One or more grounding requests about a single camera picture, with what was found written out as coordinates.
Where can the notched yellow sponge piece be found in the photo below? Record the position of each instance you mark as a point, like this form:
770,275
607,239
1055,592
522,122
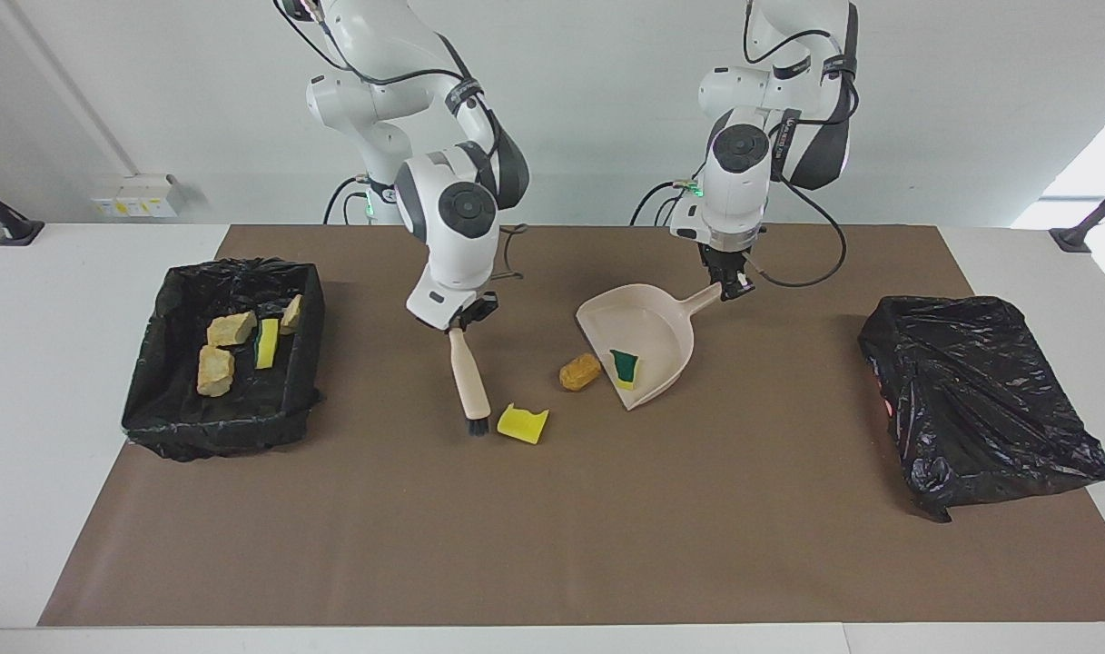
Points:
520,425

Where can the beige plastic dustpan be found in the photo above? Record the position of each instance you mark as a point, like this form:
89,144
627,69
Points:
643,318

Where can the yellow sponge block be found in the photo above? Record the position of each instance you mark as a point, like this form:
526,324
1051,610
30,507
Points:
268,343

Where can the striped croissant piece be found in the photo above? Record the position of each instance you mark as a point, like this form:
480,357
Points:
215,371

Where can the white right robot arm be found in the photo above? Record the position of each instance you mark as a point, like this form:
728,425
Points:
461,236

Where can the open bin with black bag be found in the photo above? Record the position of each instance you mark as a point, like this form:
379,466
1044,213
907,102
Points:
243,409

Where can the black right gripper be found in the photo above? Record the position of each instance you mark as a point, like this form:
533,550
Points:
484,307

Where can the green and yellow sponge piece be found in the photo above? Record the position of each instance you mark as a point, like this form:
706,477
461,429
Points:
625,368

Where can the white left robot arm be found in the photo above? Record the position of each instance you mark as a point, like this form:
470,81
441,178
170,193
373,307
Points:
738,182

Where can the brown fried croquette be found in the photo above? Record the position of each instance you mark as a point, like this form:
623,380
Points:
579,372

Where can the white wall socket box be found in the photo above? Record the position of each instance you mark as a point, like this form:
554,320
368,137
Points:
139,195

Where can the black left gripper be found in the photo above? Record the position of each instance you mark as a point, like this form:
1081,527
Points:
729,263

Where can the pale small bread piece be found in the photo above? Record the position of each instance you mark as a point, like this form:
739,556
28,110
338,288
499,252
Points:
291,315

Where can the beige hand brush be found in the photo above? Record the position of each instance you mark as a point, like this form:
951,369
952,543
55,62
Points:
470,381

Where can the bin covered by black bag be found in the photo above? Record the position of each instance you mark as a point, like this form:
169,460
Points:
970,400

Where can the black clamp stand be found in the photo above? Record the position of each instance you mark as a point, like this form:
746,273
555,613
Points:
16,232
1074,238

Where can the brown paper table mat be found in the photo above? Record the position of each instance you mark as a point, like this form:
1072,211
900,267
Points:
425,563

